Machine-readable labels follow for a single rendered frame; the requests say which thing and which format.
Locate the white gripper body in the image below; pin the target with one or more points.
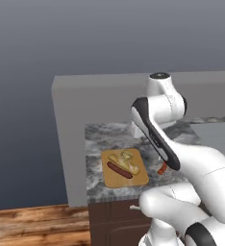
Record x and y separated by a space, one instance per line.
137 132

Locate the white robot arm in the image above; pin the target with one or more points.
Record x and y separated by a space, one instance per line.
194 166

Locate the yellow cheese piece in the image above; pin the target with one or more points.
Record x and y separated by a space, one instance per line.
126 155

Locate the dark red sausage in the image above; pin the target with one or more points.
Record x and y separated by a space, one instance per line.
119 170

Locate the wooden cutting board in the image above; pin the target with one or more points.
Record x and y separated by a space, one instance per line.
117 182

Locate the grey sink basin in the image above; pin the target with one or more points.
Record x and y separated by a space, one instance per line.
217 134

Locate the dark brown drawer front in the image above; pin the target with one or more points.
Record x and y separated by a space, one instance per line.
111 211

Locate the dark brown cupboard door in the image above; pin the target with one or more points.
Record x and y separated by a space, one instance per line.
127 237

